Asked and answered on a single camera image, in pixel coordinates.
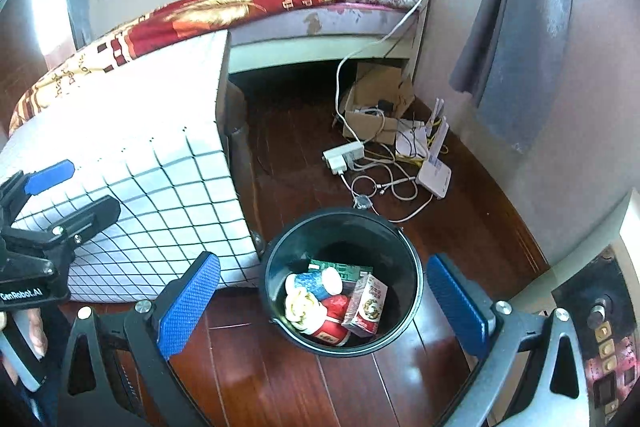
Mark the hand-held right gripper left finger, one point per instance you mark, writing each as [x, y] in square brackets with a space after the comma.
[190, 302]

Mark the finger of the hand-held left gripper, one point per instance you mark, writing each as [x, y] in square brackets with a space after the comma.
[50, 174]
[87, 214]

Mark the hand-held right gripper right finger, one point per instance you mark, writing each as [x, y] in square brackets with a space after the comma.
[460, 307]

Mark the black bucket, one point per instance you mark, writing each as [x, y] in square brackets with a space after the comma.
[400, 257]

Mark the red and white carton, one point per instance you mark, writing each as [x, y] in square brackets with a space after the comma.
[367, 307]

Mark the blue paper cup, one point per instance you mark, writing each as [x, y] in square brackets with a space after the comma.
[310, 284]

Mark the green and white carton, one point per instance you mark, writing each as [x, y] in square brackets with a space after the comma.
[340, 271]

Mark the red paper cup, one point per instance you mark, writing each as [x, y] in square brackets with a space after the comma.
[332, 324]

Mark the person's left hand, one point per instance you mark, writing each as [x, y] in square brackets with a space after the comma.
[36, 332]

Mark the table with grid tablecloth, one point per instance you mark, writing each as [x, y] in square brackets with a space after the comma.
[125, 132]

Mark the white router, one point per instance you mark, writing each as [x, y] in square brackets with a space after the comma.
[434, 177]

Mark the dark patterned cabinet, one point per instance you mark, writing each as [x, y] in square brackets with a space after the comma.
[600, 357]

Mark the white power strip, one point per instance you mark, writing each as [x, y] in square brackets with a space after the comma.
[342, 154]

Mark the red and gold printed blanket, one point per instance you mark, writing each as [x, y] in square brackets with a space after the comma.
[175, 17]

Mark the cardboard box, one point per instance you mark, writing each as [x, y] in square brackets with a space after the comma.
[370, 122]

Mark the blue grey patterned curtain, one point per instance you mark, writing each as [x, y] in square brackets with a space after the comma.
[515, 32]

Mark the purple mattress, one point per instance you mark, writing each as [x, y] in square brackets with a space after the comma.
[340, 24]

